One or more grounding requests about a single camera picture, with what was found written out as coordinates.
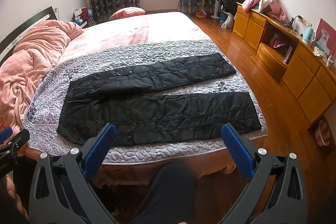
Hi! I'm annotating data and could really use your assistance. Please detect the person's left hand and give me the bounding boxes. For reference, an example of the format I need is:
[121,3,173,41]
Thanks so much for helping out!
[4,175,29,219]

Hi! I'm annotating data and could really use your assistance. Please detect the pink fleece blanket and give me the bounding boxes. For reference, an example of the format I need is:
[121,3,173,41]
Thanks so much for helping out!
[0,20,84,132]

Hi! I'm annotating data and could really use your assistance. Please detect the white crumpled garment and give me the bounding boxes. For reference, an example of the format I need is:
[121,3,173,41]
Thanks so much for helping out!
[258,0,277,12]

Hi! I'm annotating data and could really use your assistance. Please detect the pink photo frame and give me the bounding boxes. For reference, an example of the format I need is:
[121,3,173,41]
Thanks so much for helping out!
[314,18,336,54]

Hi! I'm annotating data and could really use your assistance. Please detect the red and white bowl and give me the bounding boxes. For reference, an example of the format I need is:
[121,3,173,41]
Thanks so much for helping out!
[314,120,332,147]

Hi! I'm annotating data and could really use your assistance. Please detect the pink red bag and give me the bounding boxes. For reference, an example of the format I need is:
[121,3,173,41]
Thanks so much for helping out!
[270,33,286,49]

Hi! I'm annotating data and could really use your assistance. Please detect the white paper sheet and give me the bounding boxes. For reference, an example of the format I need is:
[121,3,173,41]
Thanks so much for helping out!
[284,45,294,65]

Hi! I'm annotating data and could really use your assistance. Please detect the grey quilted bedspread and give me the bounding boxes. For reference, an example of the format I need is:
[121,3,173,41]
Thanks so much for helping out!
[22,39,268,165]

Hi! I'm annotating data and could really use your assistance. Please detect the bed with pink sheet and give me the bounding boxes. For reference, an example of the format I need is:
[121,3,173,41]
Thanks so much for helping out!
[0,6,268,189]

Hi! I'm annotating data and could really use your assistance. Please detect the black charger cable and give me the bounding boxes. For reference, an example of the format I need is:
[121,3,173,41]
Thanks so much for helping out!
[285,17,301,29]

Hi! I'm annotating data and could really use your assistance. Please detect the white wall outlet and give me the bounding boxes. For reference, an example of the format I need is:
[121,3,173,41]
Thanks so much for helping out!
[298,15,312,27]

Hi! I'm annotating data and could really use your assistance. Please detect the small white cloth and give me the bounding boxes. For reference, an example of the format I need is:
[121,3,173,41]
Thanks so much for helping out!
[313,46,328,57]

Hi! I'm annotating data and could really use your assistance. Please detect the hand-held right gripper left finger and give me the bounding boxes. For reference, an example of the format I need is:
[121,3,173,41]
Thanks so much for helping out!
[28,123,118,224]

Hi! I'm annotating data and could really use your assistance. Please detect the white floor fan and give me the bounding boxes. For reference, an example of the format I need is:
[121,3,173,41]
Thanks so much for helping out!
[210,0,221,20]

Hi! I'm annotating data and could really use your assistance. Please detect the person's dark trouser leg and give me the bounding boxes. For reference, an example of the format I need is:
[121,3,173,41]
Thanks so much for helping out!
[131,163,198,224]

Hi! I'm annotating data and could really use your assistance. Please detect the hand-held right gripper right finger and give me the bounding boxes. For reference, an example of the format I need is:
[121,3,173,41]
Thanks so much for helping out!
[221,123,307,224]

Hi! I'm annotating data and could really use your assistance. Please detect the black quilted pants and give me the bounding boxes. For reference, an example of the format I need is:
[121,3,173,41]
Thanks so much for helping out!
[57,52,262,146]

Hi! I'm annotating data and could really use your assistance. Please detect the light blue kettle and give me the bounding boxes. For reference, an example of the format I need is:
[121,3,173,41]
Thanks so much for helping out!
[302,27,317,46]

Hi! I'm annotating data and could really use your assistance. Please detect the wooden sideboard cabinet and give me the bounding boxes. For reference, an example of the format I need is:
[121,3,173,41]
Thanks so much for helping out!
[232,2,336,125]

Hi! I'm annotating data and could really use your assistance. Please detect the red patterned pillow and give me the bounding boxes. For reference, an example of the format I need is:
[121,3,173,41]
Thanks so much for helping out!
[108,7,146,22]

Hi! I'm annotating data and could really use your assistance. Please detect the yellow broom with dustpan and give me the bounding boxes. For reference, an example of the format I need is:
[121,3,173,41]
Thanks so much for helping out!
[196,0,208,19]

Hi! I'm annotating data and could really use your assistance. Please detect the dark bedside table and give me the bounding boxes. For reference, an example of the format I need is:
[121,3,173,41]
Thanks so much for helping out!
[72,18,95,28]

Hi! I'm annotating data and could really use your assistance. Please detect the white plastic bag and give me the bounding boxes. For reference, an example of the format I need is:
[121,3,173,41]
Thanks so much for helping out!
[221,13,235,29]

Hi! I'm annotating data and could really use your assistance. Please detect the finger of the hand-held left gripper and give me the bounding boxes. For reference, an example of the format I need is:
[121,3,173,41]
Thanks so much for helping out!
[0,126,13,141]
[0,129,30,159]

